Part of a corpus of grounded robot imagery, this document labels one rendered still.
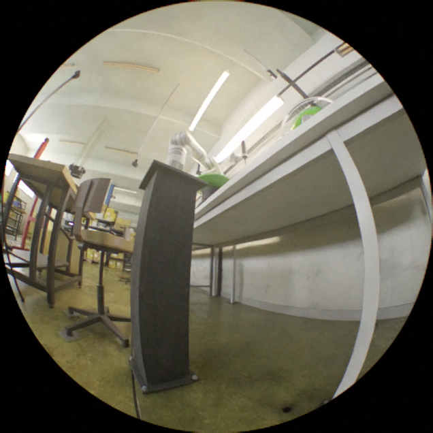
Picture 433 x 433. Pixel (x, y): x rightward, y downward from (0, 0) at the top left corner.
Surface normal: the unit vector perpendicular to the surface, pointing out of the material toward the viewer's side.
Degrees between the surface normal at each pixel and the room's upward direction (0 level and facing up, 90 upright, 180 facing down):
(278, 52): 180
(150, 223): 90
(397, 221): 90
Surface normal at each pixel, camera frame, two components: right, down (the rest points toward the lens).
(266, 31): -0.04, 0.94
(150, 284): 0.65, -0.23
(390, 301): -0.88, -0.19
